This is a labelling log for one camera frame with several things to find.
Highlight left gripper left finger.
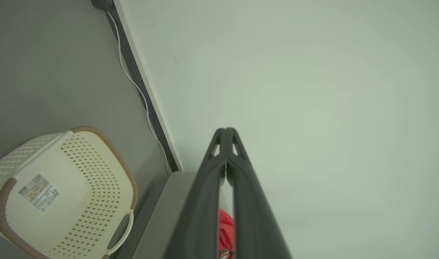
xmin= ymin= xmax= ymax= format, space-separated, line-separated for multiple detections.
xmin=171 ymin=128 xmax=227 ymax=259

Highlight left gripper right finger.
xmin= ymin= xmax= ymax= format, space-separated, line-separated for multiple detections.
xmin=225 ymin=127 xmax=293 ymax=259

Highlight red and white garment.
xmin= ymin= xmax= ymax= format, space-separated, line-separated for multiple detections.
xmin=218 ymin=208 xmax=235 ymax=259

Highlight white laundry basket brown rim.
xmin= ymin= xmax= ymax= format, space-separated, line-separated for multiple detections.
xmin=0 ymin=126 xmax=138 ymax=259

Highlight black and white baseboard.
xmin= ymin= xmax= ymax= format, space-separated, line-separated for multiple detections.
xmin=104 ymin=0 xmax=184 ymax=174

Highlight white barcode sticker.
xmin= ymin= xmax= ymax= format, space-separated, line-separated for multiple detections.
xmin=18 ymin=173 xmax=61 ymax=213

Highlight white power cable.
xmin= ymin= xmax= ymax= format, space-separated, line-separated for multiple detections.
xmin=105 ymin=10 xmax=170 ymax=175

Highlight black round wall plug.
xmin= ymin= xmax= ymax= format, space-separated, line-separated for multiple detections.
xmin=91 ymin=0 xmax=114 ymax=11

